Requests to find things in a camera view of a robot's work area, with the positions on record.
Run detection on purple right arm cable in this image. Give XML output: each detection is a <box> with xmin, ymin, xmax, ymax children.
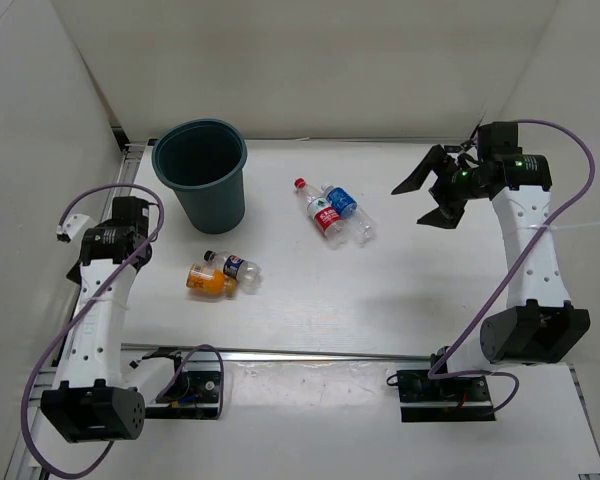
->
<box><xmin>427</xmin><ymin>118</ymin><xmax>597</xmax><ymax>412</ymax></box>

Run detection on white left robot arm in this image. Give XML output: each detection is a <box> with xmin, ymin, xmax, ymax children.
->
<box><xmin>41</xmin><ymin>224</ymin><xmax>145</xmax><ymax>443</ymax></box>

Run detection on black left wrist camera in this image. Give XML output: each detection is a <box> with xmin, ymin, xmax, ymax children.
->
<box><xmin>109</xmin><ymin>196</ymin><xmax>150</xmax><ymax>237</ymax></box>

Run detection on orange juice bottle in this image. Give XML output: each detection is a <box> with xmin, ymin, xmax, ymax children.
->
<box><xmin>186</xmin><ymin>264</ymin><xmax>237</xmax><ymax>296</ymax></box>

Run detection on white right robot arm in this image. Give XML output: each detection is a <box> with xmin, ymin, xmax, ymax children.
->
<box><xmin>393</xmin><ymin>143</ymin><xmax>591</xmax><ymax>400</ymax></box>

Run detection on black cap Pepsi bottle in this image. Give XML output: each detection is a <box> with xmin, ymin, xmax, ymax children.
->
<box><xmin>203</xmin><ymin>250</ymin><xmax>262</xmax><ymax>294</ymax></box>

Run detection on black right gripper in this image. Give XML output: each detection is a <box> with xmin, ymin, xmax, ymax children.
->
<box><xmin>392</xmin><ymin>145</ymin><xmax>488</xmax><ymax>230</ymax></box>

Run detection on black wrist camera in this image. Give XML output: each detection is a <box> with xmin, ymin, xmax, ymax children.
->
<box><xmin>109</xmin><ymin>196</ymin><xmax>150</xmax><ymax>237</ymax></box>
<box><xmin>477</xmin><ymin>121</ymin><xmax>522</xmax><ymax>161</ymax></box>

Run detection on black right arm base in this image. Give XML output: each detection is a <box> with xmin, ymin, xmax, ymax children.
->
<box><xmin>386</xmin><ymin>370</ymin><xmax>495</xmax><ymax>423</ymax></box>

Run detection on red label water bottle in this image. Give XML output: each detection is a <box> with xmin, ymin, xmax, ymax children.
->
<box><xmin>294</xmin><ymin>178</ymin><xmax>347</xmax><ymax>248</ymax></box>

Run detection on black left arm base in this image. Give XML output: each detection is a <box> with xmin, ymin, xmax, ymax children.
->
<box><xmin>124</xmin><ymin>344</ymin><xmax>225</xmax><ymax>420</ymax></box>

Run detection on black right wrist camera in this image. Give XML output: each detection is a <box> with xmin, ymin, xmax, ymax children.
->
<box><xmin>477</xmin><ymin>121</ymin><xmax>522</xmax><ymax>161</ymax></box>

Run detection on blue label water bottle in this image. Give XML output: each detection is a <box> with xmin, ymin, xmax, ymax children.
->
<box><xmin>321</xmin><ymin>183</ymin><xmax>376</xmax><ymax>246</ymax></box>

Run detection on dark green plastic bin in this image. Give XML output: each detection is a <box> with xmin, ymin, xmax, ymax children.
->
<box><xmin>152</xmin><ymin>119</ymin><xmax>248</xmax><ymax>234</ymax></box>

